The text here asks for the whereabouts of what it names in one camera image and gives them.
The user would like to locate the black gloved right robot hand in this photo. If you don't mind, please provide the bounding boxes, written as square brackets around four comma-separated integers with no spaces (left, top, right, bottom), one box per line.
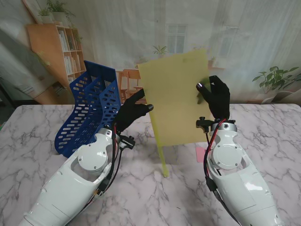
[196,75,231,121]

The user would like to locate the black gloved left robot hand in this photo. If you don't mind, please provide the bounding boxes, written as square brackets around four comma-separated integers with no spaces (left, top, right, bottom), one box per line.
[115,89,155,134]

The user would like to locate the yellow-green translucent file folder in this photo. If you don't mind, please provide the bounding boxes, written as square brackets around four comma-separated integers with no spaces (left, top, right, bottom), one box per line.
[137,48,212,147]

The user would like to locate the blue perforated plastic file rack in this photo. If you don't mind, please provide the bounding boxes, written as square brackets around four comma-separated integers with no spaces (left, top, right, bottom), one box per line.
[54,60,124,159]

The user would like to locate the pink paper receipt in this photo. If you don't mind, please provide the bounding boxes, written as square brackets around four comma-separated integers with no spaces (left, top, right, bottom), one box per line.
[195,147,206,163]

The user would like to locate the printed room scene backdrop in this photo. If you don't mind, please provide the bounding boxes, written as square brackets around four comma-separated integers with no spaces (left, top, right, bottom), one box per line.
[0,0,301,105]

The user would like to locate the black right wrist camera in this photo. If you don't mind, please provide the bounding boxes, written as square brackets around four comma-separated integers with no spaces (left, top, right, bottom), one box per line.
[196,116,213,134]

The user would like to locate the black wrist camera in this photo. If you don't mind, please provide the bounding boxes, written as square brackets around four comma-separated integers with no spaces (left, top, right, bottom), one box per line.
[119,134,136,150]
[196,116,213,134]

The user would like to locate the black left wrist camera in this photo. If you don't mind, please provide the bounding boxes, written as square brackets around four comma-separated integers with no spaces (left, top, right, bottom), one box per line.
[119,134,136,150]

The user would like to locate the red and black left arm cables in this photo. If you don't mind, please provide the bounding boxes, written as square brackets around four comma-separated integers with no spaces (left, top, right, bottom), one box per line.
[79,124,124,212]

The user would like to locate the red and black arm cables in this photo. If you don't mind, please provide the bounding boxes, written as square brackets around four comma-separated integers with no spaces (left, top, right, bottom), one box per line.
[79,124,124,212]
[202,119,240,222]

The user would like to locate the red and black right arm cables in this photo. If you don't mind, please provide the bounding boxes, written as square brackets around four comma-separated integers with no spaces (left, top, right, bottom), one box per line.
[202,119,240,222]

